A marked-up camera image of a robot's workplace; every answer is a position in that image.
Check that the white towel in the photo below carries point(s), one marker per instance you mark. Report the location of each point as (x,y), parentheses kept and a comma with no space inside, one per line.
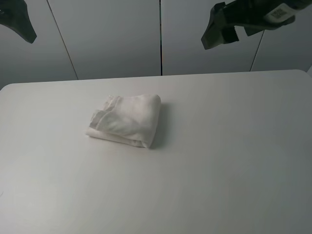
(127,120)

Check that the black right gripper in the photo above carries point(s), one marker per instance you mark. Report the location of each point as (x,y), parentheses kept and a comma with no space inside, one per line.
(253,15)

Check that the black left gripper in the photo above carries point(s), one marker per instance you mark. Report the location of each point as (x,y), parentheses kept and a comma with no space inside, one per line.
(14,13)

